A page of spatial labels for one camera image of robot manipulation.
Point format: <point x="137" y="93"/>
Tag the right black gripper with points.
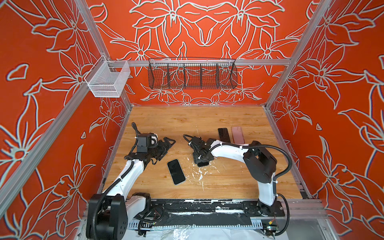
<point x="196" y="161"/>

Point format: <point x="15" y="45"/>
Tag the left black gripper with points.
<point x="163" y="148"/>

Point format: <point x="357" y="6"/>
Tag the black phone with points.
<point x="176" y="172"/>
<point x="203" y="164"/>

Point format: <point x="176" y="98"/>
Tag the pink clear phone case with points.
<point x="238" y="136"/>

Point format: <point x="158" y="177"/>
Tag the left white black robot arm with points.
<point x="110" y="212"/>

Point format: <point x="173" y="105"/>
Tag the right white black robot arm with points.
<point x="260" y="162"/>

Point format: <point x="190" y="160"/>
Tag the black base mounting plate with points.
<point x="215" y="212"/>

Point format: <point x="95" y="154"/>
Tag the clear plastic bin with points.
<point x="107" y="79"/>

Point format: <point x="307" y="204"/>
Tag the small green circuit board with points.
<point x="270" y="229"/>

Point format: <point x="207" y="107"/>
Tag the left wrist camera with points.
<point x="146" y="142"/>

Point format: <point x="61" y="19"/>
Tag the black wire basket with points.
<point x="192" y="74"/>

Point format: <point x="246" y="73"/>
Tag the white perforated cable duct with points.
<point x="255" y="224"/>

